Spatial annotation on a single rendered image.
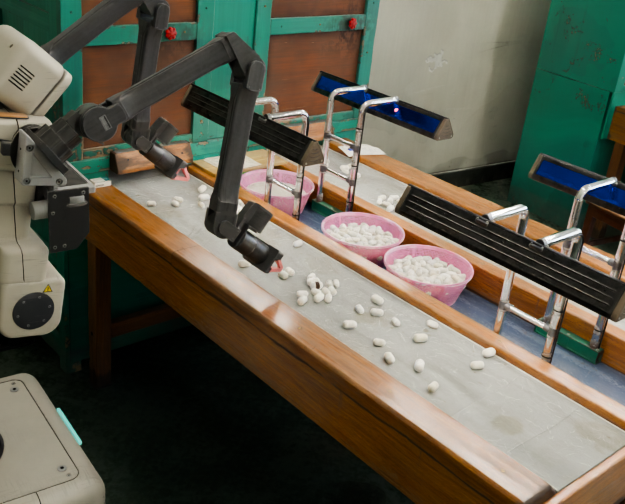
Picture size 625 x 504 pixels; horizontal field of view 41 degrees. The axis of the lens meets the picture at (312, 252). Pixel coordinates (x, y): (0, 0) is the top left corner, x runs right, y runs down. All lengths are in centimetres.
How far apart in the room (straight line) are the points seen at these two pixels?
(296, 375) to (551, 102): 333
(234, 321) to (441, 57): 307
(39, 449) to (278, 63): 163
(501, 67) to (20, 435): 382
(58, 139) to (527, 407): 120
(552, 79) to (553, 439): 339
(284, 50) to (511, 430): 182
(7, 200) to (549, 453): 134
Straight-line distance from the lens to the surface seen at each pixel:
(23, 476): 237
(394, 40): 469
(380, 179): 316
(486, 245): 190
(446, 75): 504
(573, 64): 496
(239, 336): 220
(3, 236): 212
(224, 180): 200
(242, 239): 204
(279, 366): 209
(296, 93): 329
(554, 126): 506
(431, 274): 247
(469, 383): 200
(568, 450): 188
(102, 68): 279
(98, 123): 187
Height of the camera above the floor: 181
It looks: 25 degrees down
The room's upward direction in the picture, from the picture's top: 7 degrees clockwise
